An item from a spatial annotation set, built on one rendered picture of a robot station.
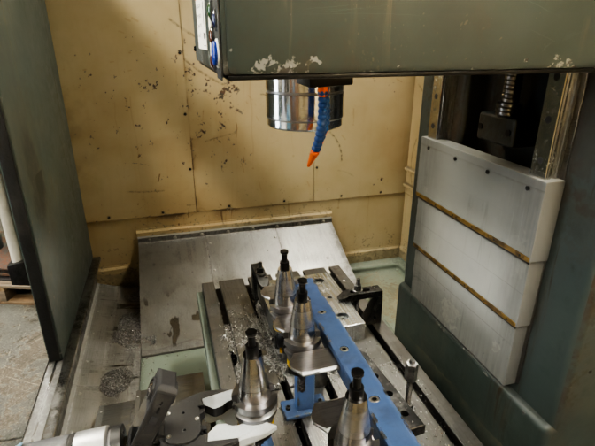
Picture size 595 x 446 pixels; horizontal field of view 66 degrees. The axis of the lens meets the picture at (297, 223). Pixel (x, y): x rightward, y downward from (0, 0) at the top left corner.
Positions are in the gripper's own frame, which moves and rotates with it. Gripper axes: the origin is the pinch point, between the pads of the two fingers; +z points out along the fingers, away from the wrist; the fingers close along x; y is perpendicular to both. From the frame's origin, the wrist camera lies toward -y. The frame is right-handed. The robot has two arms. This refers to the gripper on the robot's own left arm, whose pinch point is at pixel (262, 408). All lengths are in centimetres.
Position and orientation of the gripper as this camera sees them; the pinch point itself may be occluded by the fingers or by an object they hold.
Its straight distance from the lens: 69.5
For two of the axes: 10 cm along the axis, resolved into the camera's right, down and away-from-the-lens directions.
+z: 9.6, -1.3, 2.4
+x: 2.7, 3.7, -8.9
